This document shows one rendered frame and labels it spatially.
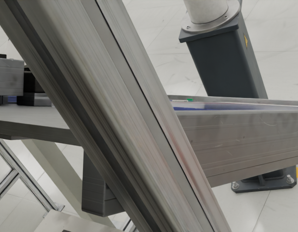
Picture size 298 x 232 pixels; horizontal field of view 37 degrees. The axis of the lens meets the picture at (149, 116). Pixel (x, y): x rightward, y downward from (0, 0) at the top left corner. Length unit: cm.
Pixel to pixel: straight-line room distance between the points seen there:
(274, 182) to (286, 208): 12
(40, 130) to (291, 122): 29
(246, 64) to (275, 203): 56
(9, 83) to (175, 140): 39
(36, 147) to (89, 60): 122
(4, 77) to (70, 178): 94
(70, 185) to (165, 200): 128
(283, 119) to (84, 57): 33
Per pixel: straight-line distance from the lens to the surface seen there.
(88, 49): 19
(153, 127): 23
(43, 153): 142
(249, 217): 172
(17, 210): 234
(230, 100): 101
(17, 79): 61
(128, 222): 145
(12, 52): 97
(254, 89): 149
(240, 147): 40
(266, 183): 178
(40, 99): 62
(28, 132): 32
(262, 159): 45
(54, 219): 115
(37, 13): 19
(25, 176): 201
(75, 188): 153
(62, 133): 29
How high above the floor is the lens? 133
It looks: 34 degrees down
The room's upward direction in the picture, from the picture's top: 28 degrees counter-clockwise
